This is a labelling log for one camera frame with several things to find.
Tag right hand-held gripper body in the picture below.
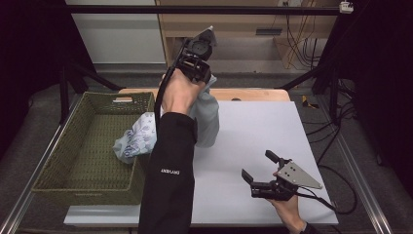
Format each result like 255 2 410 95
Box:
250 158 323 202

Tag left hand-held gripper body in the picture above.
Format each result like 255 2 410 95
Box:
176 25 218 79

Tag light blue printed garment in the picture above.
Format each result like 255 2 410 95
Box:
112 74 221 166

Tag green woven basket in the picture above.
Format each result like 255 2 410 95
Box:
31 91 157 207

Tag person's left hand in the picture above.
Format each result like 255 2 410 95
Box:
160 68 207 117

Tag person's right hand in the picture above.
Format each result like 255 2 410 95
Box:
266 171 308 234

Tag wooden cabinet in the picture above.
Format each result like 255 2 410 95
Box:
155 0 339 71

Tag yellow black tape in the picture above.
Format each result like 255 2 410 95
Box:
301 95 321 110

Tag white panel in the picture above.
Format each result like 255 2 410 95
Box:
64 0 167 64

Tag black stand legs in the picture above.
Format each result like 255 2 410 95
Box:
58 59 127 125
278 62 343 122

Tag black curtain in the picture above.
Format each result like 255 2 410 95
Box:
319 0 413 199
0 0 97 160

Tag small white device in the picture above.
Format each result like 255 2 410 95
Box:
338 1 355 15

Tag black frame bar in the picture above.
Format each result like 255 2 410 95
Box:
64 4 342 17

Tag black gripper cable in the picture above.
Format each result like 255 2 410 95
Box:
294 165 358 215
154 65 176 132

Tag aluminium rail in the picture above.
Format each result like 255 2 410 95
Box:
0 93 84 234
315 95 394 234

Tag black floor cables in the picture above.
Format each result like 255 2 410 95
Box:
301 77 358 165

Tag bundle of hanging cables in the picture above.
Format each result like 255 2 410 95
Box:
284 13 323 70

